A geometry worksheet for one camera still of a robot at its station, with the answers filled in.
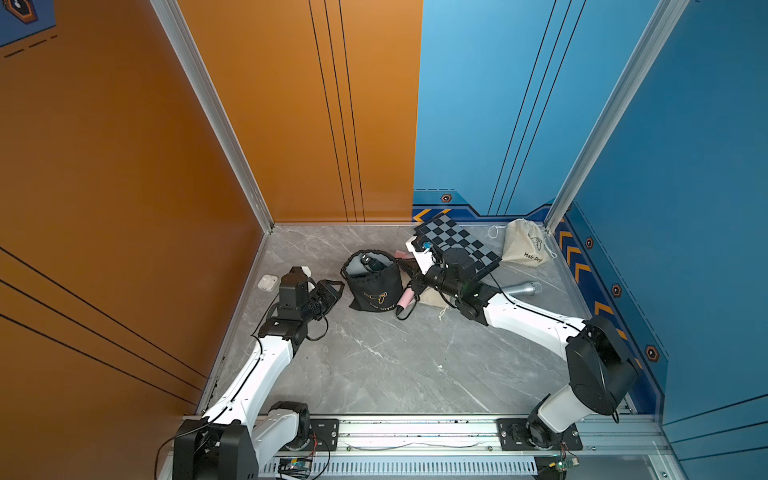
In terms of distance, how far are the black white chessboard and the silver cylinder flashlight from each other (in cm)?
11

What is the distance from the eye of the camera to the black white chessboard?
1075 mm

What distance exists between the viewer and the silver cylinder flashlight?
3.23 ft
